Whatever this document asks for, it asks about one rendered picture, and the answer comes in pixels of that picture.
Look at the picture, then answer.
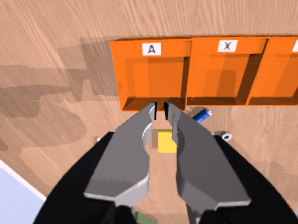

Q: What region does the white hex nut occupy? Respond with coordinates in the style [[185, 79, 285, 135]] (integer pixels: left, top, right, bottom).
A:
[[220, 131, 231, 141]]

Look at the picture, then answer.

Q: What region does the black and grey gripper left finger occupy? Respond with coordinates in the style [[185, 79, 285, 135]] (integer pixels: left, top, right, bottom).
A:
[[32, 101, 157, 224]]

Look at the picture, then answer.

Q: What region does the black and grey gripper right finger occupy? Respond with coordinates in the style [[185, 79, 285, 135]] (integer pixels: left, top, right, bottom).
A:
[[164, 101, 298, 224]]

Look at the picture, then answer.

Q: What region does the blue aa battery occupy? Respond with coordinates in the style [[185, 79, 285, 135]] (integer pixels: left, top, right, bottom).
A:
[[192, 107, 212, 123]]

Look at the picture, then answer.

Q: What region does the orange rack of bins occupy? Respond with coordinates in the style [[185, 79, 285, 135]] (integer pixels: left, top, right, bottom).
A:
[[110, 35, 298, 112]]

